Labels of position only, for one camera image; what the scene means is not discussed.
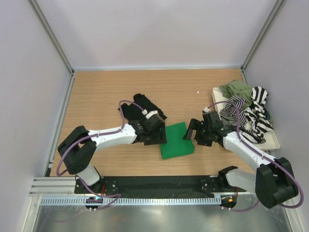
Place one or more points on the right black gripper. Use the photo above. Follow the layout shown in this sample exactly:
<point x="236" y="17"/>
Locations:
<point x="193" y="125"/>

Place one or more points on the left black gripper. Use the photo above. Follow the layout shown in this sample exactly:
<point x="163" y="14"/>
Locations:
<point x="161" y="138"/>

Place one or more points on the bright green tank top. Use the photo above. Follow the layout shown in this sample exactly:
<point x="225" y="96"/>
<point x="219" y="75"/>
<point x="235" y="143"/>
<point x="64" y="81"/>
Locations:
<point x="176" y="146"/>

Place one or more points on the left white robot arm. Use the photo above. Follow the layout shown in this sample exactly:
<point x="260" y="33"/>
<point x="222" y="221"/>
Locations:
<point x="78" y="148"/>

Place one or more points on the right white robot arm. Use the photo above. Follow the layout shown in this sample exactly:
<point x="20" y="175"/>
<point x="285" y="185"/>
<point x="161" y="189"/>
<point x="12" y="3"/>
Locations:
<point x="273" y="180"/>

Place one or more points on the olive green tank top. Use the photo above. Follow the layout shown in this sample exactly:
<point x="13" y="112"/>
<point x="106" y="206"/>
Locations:
<point x="243" y="90"/>

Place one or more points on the black white striped tank top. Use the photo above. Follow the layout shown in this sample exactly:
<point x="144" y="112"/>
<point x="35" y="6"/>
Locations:
<point x="253" y="122"/>

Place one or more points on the white plastic tray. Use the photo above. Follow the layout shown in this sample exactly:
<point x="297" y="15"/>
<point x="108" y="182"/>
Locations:
<point x="271" y="143"/>

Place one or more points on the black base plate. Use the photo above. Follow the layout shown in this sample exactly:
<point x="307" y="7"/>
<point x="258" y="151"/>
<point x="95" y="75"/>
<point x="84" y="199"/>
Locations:
<point x="163" y="187"/>

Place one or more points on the slotted cable duct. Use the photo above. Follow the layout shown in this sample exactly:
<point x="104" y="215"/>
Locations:
<point x="88" y="201"/>

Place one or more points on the aluminium front rail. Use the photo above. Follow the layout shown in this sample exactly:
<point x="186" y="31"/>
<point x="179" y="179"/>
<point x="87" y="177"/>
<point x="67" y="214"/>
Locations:
<point x="52" y="186"/>

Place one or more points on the right aluminium frame post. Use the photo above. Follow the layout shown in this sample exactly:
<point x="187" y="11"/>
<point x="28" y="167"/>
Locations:
<point x="275" y="10"/>

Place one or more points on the aluminium frame post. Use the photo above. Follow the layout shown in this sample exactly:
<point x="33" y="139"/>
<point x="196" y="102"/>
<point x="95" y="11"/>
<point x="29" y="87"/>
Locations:
<point x="54" y="41"/>
<point x="275" y="10"/>

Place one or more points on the left aluminium frame post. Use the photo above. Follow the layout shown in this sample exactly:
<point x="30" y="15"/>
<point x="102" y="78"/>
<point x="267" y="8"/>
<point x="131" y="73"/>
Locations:
<point x="54" y="41"/>

